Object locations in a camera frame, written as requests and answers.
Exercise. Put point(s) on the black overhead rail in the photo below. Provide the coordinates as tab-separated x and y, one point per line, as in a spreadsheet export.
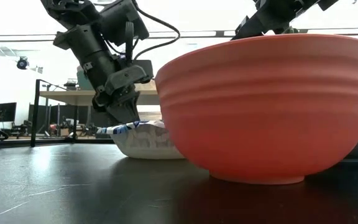
17	38

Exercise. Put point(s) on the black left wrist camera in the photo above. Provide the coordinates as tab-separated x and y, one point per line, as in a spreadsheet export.
120	18

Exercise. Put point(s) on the black desk equipment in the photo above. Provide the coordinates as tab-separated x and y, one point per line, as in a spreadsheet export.
71	84

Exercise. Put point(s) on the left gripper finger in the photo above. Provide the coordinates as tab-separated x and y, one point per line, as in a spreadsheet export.
116	113
130	112

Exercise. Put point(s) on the small dark object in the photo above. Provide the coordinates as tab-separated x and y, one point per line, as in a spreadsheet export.
292	30

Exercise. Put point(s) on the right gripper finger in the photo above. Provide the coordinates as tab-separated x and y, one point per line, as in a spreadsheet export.
254	22
243	31

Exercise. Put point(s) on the black ceiling spotlight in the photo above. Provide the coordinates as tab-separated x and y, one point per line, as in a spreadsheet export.
22	63

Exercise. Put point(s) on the black monitor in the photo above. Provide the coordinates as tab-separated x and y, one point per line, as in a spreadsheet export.
5	112

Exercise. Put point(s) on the orange plastic bowl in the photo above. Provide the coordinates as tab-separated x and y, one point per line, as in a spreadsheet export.
259	109

